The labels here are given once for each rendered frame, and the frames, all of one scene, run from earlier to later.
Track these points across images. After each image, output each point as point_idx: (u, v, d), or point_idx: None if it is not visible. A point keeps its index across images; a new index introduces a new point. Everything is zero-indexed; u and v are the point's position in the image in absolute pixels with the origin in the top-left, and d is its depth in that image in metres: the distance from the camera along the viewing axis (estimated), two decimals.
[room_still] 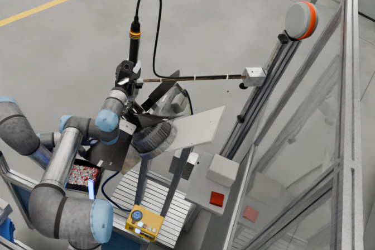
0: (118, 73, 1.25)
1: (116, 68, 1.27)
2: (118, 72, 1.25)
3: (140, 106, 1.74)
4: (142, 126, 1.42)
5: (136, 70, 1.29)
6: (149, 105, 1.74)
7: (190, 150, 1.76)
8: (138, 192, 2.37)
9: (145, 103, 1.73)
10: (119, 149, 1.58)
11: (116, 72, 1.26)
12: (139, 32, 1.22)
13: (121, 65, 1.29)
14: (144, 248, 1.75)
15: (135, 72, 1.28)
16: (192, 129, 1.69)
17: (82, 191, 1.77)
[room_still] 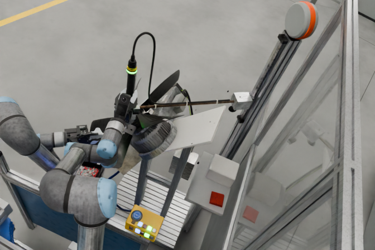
0: (116, 104, 1.39)
1: (115, 99, 1.41)
2: (116, 102, 1.39)
3: None
4: (142, 126, 1.42)
5: (133, 100, 1.43)
6: (149, 105, 1.74)
7: (190, 150, 1.76)
8: (138, 192, 2.37)
9: (145, 103, 1.73)
10: (119, 148, 1.57)
11: (115, 102, 1.40)
12: (135, 68, 1.36)
13: (119, 95, 1.43)
14: (144, 248, 1.75)
15: (132, 102, 1.42)
16: (192, 129, 1.69)
17: None
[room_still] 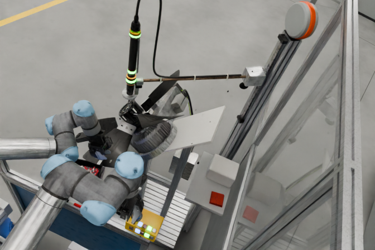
0: None
1: None
2: None
3: (140, 106, 1.74)
4: (142, 126, 1.42)
5: None
6: (149, 105, 1.74)
7: (190, 150, 1.76)
8: (138, 192, 2.37)
9: (145, 103, 1.73)
10: (119, 148, 1.57)
11: None
12: (139, 32, 1.22)
13: None
14: (144, 248, 1.75)
15: (138, 201, 1.04)
16: (192, 129, 1.69)
17: None
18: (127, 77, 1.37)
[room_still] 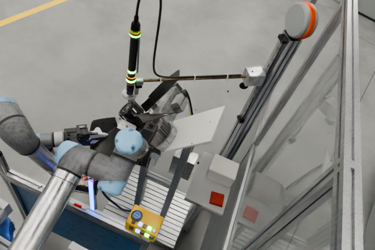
0: None
1: None
2: None
3: (138, 113, 1.68)
4: None
5: None
6: None
7: (190, 150, 1.76)
8: (138, 192, 2.37)
9: None
10: None
11: None
12: (139, 32, 1.22)
13: None
14: (144, 248, 1.75)
15: None
16: (192, 129, 1.69)
17: (82, 191, 1.77)
18: (127, 77, 1.37)
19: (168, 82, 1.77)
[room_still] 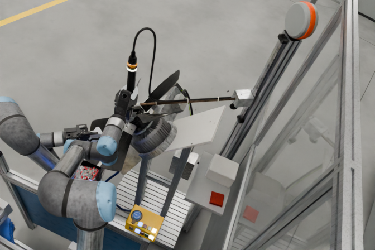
0: (117, 100, 1.37)
1: (115, 95, 1.40)
2: (116, 99, 1.38)
3: (138, 113, 1.68)
4: None
5: (134, 96, 1.41)
6: None
7: (190, 150, 1.76)
8: (138, 192, 2.37)
9: None
10: None
11: (115, 99, 1.38)
12: (136, 64, 1.35)
13: (120, 92, 1.41)
14: (144, 248, 1.75)
15: (132, 99, 1.40)
16: (192, 129, 1.69)
17: None
18: None
19: (168, 82, 1.77)
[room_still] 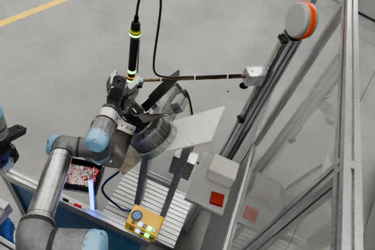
0: (110, 88, 1.18)
1: (106, 83, 1.20)
2: (109, 87, 1.19)
3: (138, 113, 1.68)
4: None
5: (132, 85, 1.22)
6: None
7: (190, 150, 1.76)
8: (138, 192, 2.37)
9: None
10: None
11: (108, 87, 1.19)
12: (139, 32, 1.22)
13: (110, 79, 1.22)
14: (144, 248, 1.75)
15: (129, 88, 1.21)
16: (192, 129, 1.69)
17: (82, 191, 1.77)
18: (127, 77, 1.37)
19: (168, 82, 1.77)
